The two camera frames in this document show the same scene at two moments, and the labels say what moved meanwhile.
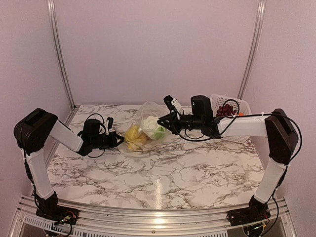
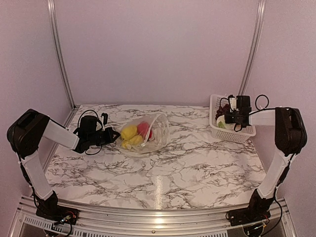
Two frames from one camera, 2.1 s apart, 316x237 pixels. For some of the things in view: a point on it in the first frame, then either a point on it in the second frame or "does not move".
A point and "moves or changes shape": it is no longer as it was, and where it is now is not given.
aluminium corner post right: x=255 y=48 does not move
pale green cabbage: x=151 y=127 moves or changes shape
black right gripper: x=173 y=125 → x=227 y=118
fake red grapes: x=226 y=110 does not move
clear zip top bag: x=146 y=132 moves or changes shape
